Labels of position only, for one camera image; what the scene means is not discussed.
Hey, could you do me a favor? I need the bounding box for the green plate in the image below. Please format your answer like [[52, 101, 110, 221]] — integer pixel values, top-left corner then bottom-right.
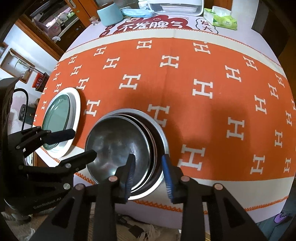
[[41, 93, 71, 151]]

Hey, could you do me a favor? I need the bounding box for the large white plate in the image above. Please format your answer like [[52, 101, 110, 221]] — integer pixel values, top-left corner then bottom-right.
[[34, 87, 82, 158]]

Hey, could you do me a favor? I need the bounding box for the small steel bowl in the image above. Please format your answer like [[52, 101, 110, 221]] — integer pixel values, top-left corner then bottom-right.
[[85, 115, 149, 187]]

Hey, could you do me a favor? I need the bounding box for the large steel bowl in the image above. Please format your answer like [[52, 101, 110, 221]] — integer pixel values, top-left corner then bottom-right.
[[85, 108, 169, 200]]

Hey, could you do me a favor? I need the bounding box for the pink steel bowl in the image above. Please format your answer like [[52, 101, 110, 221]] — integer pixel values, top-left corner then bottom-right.
[[119, 113, 157, 192]]

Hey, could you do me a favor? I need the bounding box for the red basket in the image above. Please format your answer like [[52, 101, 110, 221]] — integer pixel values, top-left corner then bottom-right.
[[32, 72, 44, 89]]

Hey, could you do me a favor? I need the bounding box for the orange H pattern tablecloth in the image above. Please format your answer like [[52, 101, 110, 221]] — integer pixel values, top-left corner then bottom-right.
[[34, 15, 295, 222]]

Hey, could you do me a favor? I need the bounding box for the small glass jar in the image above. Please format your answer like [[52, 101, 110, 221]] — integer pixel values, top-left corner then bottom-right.
[[89, 16, 99, 26]]

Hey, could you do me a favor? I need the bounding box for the teal canister brown lid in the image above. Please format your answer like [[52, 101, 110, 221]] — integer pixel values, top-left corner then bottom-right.
[[97, 1, 123, 27]]

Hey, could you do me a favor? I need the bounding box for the blue face mask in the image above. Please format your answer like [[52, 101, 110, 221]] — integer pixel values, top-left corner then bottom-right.
[[121, 9, 153, 18]]

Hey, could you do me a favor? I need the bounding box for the white storage box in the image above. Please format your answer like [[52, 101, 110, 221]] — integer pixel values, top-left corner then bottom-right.
[[138, 0, 204, 16]]

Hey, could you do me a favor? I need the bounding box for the green tissue pack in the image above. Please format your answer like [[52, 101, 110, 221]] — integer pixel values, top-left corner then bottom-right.
[[203, 6, 237, 30]]

